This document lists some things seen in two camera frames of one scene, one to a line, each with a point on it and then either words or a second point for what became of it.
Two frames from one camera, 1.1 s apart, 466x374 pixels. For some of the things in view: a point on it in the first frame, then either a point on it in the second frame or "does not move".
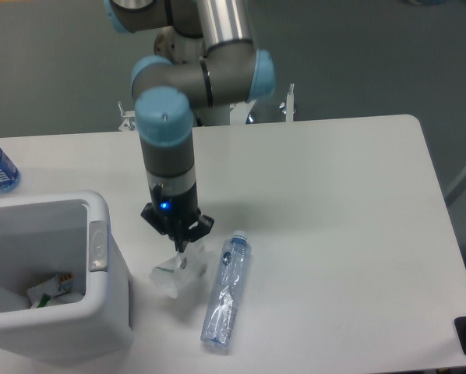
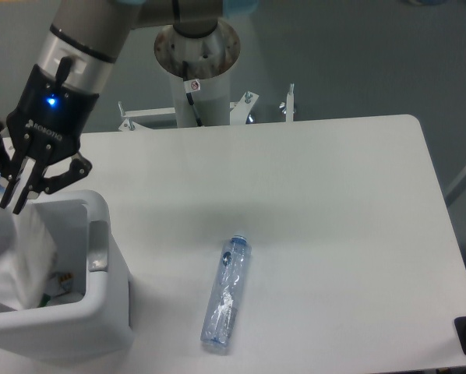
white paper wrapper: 171,276 → 20,262
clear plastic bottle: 227,291 does not move
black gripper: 177,216 → 49,115
